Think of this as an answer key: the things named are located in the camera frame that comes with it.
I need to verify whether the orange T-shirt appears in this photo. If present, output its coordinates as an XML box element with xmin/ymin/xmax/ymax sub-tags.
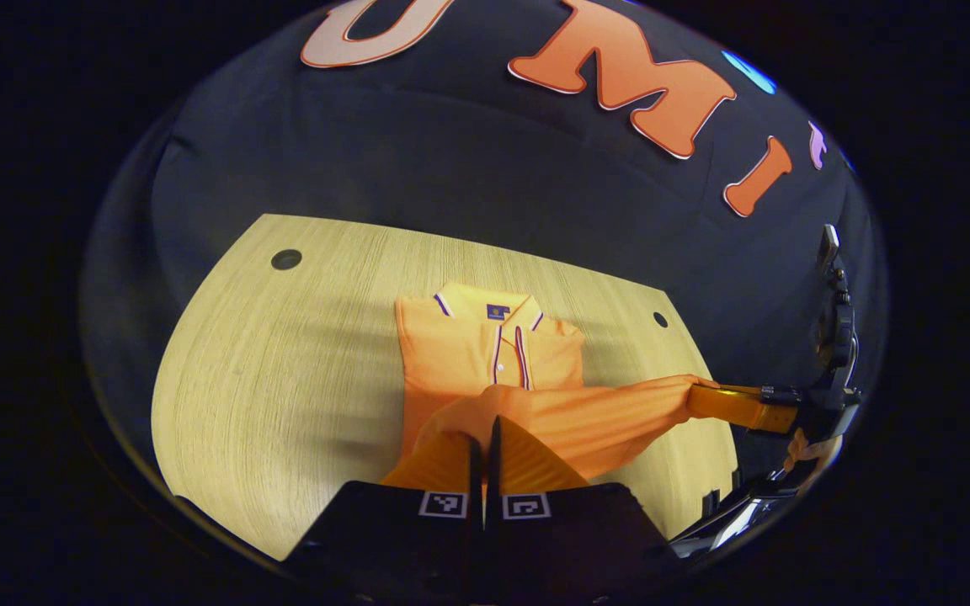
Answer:
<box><xmin>380</xmin><ymin>282</ymin><xmax>722</xmax><ymax>497</ymax></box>

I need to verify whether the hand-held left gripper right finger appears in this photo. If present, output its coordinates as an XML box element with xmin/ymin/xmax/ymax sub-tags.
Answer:
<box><xmin>485</xmin><ymin>417</ymin><xmax>681</xmax><ymax>594</ymax></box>

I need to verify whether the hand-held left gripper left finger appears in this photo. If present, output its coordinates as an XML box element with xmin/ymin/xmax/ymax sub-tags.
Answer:
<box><xmin>283</xmin><ymin>429</ymin><xmax>484</xmax><ymax>594</ymax></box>

